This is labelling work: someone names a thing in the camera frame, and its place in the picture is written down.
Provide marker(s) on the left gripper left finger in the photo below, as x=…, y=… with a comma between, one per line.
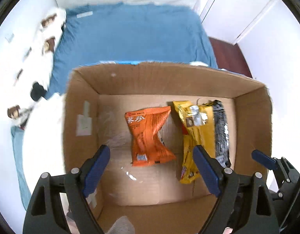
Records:
x=45, y=212

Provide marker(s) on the orange snack packet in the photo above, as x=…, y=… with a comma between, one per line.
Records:
x=147, y=147

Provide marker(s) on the blue green milk carton box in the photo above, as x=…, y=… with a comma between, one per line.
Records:
x=152, y=197

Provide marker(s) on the white door with handle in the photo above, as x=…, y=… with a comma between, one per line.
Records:
x=231, y=20

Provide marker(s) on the yellow black snack bag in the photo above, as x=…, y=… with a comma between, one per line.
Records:
x=205, y=125

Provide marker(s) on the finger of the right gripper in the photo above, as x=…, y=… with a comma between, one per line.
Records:
x=285, y=174

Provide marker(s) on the white bear pattern pillow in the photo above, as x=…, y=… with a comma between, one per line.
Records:
x=33, y=77

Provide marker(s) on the blue bed sheet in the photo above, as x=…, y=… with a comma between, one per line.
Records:
x=119, y=33

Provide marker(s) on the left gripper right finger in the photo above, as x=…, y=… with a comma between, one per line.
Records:
x=243, y=204

